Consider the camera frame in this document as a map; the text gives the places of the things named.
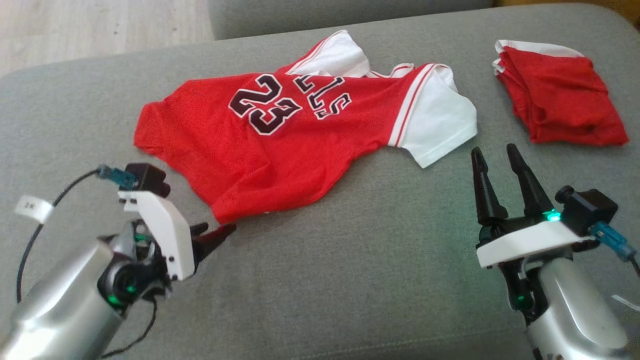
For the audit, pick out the red white basketball jersey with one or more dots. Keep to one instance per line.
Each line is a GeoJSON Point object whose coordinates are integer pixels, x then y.
{"type": "Point", "coordinates": [225, 150]}

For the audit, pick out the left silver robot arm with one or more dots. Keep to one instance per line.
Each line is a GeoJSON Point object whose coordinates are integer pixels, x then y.
{"type": "Point", "coordinates": [55, 310]}

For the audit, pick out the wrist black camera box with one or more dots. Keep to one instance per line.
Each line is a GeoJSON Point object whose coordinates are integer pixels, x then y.
{"type": "Point", "coordinates": [147, 179]}
{"type": "Point", "coordinates": [590, 210]}

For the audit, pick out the red shorts with white band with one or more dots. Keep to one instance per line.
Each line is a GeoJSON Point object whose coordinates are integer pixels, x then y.
{"type": "Point", "coordinates": [565, 95]}

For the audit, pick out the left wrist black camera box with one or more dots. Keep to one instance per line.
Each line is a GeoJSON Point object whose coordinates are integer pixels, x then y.
{"type": "Point", "coordinates": [147, 179]}

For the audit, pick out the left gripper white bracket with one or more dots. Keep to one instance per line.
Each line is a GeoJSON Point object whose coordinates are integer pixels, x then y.
{"type": "Point", "coordinates": [170, 235]}

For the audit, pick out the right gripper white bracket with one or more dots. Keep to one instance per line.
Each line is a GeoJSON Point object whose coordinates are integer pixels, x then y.
{"type": "Point", "coordinates": [525, 242]}

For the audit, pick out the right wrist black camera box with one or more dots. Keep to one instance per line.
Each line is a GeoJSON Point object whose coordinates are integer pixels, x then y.
{"type": "Point", "coordinates": [590, 210]}

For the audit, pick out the large grey fabric sofa seat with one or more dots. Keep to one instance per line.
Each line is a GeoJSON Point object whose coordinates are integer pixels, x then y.
{"type": "Point", "coordinates": [350, 250]}

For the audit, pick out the small grey fabric sofa cushion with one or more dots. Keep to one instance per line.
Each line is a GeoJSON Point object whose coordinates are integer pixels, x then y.
{"type": "Point", "coordinates": [325, 15]}

